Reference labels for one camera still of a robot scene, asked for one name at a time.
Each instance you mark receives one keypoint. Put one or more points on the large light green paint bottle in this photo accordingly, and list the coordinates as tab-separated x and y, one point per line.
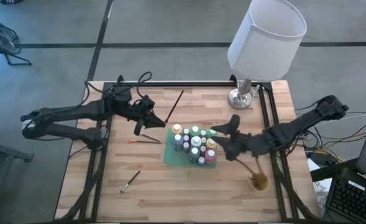
211	132

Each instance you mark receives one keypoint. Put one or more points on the white paper sheet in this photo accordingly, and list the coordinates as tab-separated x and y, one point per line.
321	186

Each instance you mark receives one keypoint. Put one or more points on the black desk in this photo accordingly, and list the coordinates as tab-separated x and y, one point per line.
332	169

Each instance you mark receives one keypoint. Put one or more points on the teal translucent plastic bin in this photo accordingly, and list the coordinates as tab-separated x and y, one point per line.
173	155

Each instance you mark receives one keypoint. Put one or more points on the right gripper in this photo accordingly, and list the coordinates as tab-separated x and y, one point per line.
241	143

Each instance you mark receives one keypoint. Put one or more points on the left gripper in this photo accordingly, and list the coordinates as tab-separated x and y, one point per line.
140	110

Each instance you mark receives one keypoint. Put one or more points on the small magenta paint bottle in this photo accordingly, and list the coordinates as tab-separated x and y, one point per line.
203	149

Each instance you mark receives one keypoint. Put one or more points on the small purple paint bottle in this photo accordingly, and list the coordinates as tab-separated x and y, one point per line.
201	160

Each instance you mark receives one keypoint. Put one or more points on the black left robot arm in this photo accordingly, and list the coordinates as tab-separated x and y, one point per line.
71	112

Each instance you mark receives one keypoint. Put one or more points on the large blue paint bottle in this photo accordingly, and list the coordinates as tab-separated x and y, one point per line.
178	140

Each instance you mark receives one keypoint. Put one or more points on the black aluminium table frame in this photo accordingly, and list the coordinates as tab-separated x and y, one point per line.
201	84

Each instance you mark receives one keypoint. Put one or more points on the white shade table lamp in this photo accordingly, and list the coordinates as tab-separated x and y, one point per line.
263	46

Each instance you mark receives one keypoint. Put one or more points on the black keyboard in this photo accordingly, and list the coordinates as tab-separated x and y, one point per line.
353	202

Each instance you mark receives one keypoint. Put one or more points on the black power strip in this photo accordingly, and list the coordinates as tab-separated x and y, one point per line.
324	158

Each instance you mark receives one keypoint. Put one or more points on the small pink paint bottle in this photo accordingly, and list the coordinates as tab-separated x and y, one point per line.
203	140

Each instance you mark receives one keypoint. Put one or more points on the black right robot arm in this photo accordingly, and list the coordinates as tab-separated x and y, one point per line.
294	130

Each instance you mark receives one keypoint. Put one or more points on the person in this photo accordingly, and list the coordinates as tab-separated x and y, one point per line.
11	1

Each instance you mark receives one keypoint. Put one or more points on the small yellow paint bottle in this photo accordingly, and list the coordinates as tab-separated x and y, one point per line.
186	145

